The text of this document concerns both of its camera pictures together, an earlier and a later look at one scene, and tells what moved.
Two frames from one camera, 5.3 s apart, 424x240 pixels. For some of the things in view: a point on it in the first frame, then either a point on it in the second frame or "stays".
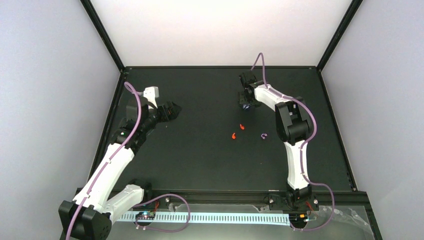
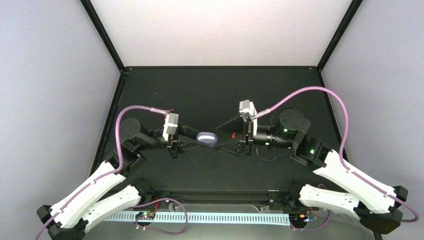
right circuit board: x=298 y=218 stays
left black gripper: x=172 y=115 to x=178 y=141
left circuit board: x=145 y=215 stays
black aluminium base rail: x=333 y=196 stays
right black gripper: x=256 y=103 to x=245 y=128
